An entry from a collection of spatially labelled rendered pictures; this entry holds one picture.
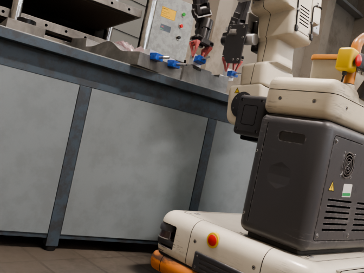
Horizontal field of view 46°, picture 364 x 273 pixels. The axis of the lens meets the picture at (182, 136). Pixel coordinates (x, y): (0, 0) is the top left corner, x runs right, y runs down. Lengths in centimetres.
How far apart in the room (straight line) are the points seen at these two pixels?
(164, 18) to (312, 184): 192
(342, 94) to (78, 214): 111
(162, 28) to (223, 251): 185
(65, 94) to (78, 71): 11
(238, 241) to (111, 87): 82
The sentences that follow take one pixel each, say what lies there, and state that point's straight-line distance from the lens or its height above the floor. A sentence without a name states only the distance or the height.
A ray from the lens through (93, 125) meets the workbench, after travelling 179.
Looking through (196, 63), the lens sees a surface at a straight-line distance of 203.
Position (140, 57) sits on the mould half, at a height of 83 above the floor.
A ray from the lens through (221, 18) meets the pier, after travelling 692.
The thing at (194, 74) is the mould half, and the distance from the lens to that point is 202.
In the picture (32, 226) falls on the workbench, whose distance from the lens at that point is 180.
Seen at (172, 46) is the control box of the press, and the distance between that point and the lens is 297.
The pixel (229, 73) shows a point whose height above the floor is 93.
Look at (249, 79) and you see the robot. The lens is 170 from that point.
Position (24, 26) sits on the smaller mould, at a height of 85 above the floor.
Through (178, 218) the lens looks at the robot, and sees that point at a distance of 159.
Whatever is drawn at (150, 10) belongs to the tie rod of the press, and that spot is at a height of 129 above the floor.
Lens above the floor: 54
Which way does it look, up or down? 1 degrees up
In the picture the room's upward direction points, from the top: 12 degrees clockwise
